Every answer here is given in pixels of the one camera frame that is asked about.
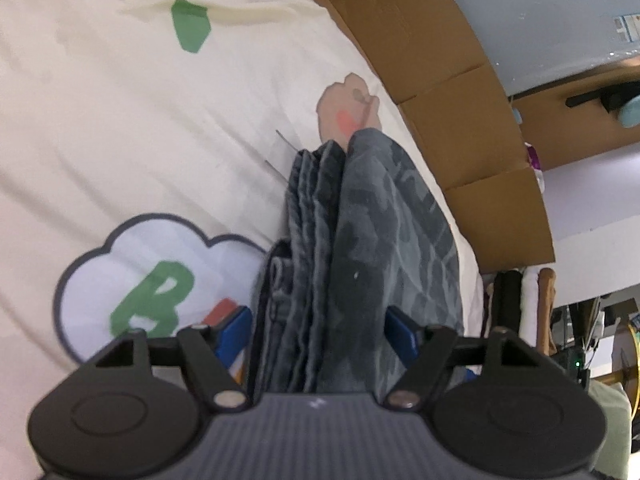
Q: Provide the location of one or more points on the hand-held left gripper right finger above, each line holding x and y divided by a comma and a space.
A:
402, 332

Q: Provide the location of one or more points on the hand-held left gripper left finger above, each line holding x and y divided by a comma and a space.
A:
235, 335

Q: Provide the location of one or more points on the grey camouflage pants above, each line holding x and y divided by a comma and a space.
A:
360, 260

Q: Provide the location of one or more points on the black folded garment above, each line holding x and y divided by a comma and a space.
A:
507, 310

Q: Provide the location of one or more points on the white folded garment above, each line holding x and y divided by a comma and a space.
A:
530, 310

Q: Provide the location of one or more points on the cream bear printed blanket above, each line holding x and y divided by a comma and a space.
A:
150, 135

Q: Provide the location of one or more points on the purple white detergent bag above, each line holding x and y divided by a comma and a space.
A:
534, 156

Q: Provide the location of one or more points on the light green cloth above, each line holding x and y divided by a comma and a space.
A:
610, 430

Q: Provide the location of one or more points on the yellow hoop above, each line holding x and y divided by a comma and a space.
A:
634, 350

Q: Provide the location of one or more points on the teal bottle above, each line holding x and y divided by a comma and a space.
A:
516, 114

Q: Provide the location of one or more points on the brown cardboard box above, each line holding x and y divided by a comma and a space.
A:
440, 85

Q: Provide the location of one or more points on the brown cardboard panel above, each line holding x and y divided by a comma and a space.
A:
575, 135

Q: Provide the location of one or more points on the black bar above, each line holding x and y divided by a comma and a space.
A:
595, 96

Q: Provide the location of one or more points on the teal round object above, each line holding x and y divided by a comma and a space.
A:
630, 110

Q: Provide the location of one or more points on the grey padded board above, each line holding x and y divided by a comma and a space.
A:
540, 10

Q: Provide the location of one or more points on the white label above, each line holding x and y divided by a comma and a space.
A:
627, 27

